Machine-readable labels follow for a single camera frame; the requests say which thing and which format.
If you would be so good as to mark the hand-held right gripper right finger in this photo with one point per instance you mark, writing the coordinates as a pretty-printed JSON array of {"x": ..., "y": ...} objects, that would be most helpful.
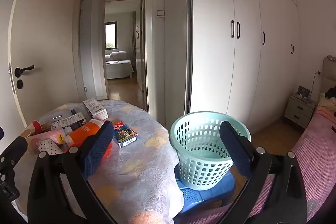
[{"x": 236, "y": 150}]

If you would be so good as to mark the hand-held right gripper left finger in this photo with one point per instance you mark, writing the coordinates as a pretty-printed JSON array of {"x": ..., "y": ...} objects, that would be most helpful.
[{"x": 97, "y": 150}]

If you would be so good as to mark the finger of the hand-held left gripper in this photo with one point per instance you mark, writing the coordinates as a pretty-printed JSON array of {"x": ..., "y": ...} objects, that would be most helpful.
[
  {"x": 1, "y": 132},
  {"x": 10, "y": 161}
]

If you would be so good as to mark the red plastic piece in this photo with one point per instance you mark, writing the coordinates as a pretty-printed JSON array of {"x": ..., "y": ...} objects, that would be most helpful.
[{"x": 108, "y": 151}]

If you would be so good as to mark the orange plastic bottle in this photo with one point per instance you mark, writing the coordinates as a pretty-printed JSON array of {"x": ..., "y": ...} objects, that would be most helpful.
[{"x": 86, "y": 130}]

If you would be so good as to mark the blue playing card box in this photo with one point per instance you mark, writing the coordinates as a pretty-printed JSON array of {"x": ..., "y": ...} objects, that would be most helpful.
[{"x": 124, "y": 134}]

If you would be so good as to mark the blue and white box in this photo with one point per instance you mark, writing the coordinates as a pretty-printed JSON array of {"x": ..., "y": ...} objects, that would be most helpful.
[{"x": 71, "y": 121}]

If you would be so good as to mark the teal plastic basket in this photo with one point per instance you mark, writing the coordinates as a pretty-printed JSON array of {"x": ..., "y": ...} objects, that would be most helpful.
[{"x": 199, "y": 169}]

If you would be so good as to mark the white polka dot pouch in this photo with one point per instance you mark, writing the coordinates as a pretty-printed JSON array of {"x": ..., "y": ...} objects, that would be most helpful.
[{"x": 50, "y": 148}]

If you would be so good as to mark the white printed box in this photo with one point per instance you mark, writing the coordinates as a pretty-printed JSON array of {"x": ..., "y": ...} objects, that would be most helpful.
[{"x": 93, "y": 107}]

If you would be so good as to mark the pink bottle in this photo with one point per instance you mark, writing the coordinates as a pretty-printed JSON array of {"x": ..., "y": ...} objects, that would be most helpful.
[{"x": 52, "y": 134}]

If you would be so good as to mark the printed table cloth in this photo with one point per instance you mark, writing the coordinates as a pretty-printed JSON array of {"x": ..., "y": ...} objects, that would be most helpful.
[{"x": 141, "y": 174}]

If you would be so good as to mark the blue plastic stool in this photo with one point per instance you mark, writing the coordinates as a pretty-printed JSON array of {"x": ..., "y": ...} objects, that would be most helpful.
[{"x": 194, "y": 197}]

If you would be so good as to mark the grey nightstand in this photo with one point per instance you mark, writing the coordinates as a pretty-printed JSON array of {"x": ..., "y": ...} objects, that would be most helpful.
[{"x": 299, "y": 111}]

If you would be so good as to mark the pink bedspread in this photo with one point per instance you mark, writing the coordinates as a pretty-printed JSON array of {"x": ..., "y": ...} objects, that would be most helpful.
[{"x": 315, "y": 150}]

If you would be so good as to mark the white bed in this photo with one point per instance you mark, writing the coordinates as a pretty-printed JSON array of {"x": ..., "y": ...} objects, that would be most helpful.
[{"x": 118, "y": 69}]

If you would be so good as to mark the small dark device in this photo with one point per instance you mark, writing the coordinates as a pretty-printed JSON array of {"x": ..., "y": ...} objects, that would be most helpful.
[{"x": 303, "y": 91}]

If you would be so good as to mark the white wardrobe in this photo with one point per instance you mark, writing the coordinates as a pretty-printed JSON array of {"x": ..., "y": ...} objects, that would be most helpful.
[{"x": 223, "y": 56}]

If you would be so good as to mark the white hallway door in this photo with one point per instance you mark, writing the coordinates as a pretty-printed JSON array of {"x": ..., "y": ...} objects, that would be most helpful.
[{"x": 92, "y": 50}]

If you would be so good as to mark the yellow cloth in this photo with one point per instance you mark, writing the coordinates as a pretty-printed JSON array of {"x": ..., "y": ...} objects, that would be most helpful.
[{"x": 325, "y": 103}]

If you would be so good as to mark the dark cloth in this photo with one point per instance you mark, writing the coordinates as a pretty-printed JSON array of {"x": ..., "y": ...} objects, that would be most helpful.
[{"x": 331, "y": 92}]

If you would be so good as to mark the white room door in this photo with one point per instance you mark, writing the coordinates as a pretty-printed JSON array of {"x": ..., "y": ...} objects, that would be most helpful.
[{"x": 47, "y": 29}]

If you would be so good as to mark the dark framed window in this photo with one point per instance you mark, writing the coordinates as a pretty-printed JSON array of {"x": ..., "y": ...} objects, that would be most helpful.
[{"x": 110, "y": 35}]

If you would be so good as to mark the beige headboard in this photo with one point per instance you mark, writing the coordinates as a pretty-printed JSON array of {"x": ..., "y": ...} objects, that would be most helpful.
[{"x": 328, "y": 74}]

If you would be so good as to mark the white light switch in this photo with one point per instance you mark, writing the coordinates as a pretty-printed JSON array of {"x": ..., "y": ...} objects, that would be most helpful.
[{"x": 160, "y": 13}]

